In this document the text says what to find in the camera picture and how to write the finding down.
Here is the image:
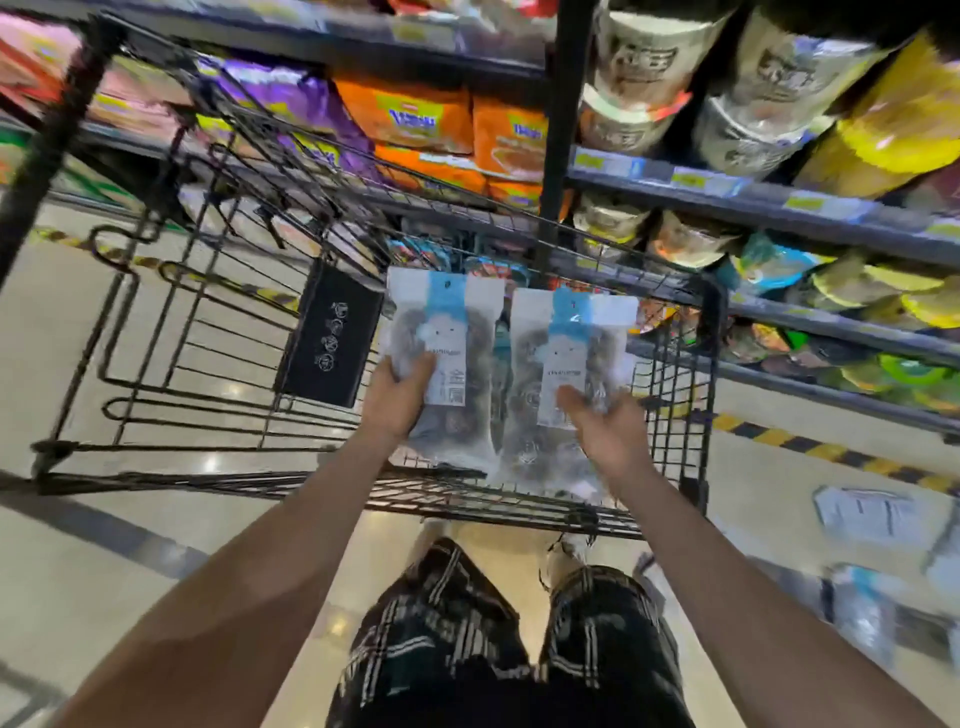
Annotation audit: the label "person's right hand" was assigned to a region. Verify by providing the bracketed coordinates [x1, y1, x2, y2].
[556, 384, 656, 483]

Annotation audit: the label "person's left hand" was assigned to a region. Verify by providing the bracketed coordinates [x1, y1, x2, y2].
[360, 351, 440, 446]

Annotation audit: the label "clear snack packet blue label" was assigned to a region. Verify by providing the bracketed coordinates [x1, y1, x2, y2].
[498, 286, 641, 502]
[378, 267, 506, 475]

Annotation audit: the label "person's right forearm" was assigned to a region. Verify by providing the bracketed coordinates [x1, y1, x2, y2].
[606, 461, 948, 728]

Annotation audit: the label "person's left forearm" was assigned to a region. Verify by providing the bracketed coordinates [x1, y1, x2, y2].
[45, 431, 410, 728]

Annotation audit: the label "black cart sign panel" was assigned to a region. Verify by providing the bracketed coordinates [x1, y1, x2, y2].
[273, 258, 386, 411]

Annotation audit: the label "person's right shoe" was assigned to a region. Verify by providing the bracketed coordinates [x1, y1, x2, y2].
[539, 534, 599, 595]

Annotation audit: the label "beige instant noodle bowl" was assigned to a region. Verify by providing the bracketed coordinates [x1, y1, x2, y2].
[573, 193, 652, 246]
[651, 211, 742, 272]

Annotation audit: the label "orange snack packet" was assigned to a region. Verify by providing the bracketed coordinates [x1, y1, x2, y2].
[373, 144, 490, 198]
[487, 178, 575, 220]
[335, 77, 475, 156]
[471, 96, 549, 183]

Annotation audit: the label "blue instant noodle bowl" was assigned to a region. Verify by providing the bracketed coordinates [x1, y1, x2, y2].
[720, 232, 830, 299]

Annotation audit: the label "black white plaid shorts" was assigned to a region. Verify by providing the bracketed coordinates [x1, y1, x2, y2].
[325, 535, 696, 728]

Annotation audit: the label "white instant noodle bowl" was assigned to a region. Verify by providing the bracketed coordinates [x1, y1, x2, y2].
[594, 0, 735, 114]
[577, 84, 693, 156]
[731, 6, 895, 115]
[692, 96, 835, 179]

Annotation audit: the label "dark metal store shelving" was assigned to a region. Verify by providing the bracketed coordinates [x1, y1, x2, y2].
[0, 0, 960, 438]

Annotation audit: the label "purple snack packet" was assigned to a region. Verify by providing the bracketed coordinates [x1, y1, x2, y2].
[196, 58, 380, 181]

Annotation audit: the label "row of green-lidded bowls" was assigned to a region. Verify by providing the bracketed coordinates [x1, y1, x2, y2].
[718, 321, 960, 415]

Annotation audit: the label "row of yellow-lidded bowls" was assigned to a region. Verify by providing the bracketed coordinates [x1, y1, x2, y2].
[810, 253, 960, 331]

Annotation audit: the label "row of pink snack packets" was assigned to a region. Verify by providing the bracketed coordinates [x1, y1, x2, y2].
[0, 13, 195, 140]

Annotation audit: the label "yellow instant noodle bowl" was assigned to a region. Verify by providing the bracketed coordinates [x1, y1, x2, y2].
[793, 33, 960, 198]

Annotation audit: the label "black wire shopping cart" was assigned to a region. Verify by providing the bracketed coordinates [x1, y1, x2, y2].
[0, 13, 730, 543]

